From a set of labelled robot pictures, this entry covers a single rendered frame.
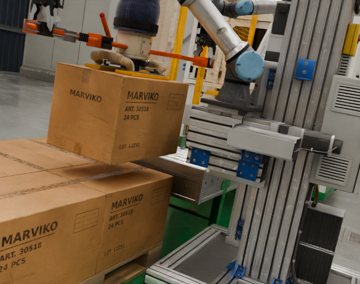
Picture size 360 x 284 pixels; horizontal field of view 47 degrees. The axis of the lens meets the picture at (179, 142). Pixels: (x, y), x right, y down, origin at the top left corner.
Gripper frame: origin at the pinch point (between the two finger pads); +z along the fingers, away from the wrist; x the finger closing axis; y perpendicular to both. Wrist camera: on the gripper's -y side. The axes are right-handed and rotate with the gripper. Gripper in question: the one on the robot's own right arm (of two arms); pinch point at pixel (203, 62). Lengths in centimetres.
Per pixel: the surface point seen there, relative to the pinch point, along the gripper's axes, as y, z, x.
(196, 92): -130, 22, -68
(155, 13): 30.7, -17.9, -15.3
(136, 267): 17, 118, -10
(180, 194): -8, 77, -3
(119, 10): 40, -16, -30
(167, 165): -7, 63, -15
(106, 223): 57, 81, -5
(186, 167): -7, 60, -2
